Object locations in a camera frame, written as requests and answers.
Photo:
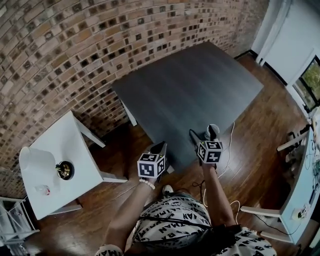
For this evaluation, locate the dark wooden table surface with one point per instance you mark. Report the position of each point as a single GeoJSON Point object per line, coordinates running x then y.
{"type": "Point", "coordinates": [185, 87]}

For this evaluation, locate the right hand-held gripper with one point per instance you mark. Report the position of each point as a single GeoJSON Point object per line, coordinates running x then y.
{"type": "Point", "coordinates": [209, 152]}

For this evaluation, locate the person's left forearm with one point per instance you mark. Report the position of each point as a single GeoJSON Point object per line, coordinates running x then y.
{"type": "Point", "coordinates": [125, 215]}

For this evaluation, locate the white square table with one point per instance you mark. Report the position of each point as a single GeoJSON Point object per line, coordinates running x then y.
{"type": "Point", "coordinates": [75, 147]}

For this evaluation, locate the white door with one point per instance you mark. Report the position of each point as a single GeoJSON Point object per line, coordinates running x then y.
{"type": "Point", "coordinates": [282, 32]}

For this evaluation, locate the grey cup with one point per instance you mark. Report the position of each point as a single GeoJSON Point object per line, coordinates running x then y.
{"type": "Point", "coordinates": [207, 135]}

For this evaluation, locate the person's right forearm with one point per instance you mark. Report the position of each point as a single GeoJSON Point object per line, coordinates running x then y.
{"type": "Point", "coordinates": [217, 195]}

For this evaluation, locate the person's patterned clothing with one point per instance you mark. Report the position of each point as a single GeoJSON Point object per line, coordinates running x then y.
{"type": "Point", "coordinates": [175, 222]}

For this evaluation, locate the white power strip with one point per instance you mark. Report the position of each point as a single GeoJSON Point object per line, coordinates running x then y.
{"type": "Point", "coordinates": [300, 212]}

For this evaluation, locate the clear plastic item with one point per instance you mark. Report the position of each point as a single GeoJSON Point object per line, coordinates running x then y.
{"type": "Point", "coordinates": [43, 189]}

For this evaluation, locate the window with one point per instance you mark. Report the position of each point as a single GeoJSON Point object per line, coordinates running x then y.
{"type": "Point", "coordinates": [308, 82]}

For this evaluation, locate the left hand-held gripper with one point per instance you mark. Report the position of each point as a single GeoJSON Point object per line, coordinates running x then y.
{"type": "Point", "coordinates": [150, 166]}

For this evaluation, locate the person's shoe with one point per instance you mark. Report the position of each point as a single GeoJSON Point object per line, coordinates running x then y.
{"type": "Point", "coordinates": [168, 189]}

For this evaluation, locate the light blue desk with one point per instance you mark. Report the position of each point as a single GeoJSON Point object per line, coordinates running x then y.
{"type": "Point", "coordinates": [297, 190]}

